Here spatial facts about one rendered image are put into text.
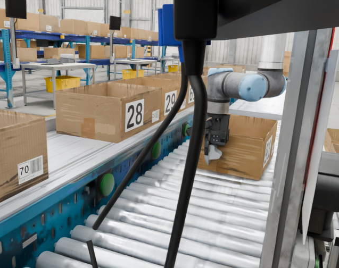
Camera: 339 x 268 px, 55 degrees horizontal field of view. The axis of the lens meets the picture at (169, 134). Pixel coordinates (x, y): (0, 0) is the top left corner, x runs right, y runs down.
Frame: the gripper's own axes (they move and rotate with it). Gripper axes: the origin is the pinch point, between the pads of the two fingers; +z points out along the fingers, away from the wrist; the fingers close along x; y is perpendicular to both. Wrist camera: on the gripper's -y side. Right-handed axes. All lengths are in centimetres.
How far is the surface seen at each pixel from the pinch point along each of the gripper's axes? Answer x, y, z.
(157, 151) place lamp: -0.9, -21.1, -1.0
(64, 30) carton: 558, -508, -65
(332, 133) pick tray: 72, 52, -2
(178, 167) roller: 2.9, -12.8, 5.8
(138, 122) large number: -4.8, -28.4, -13.3
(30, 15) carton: 420, -480, -87
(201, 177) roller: -3.6, -0.5, 5.8
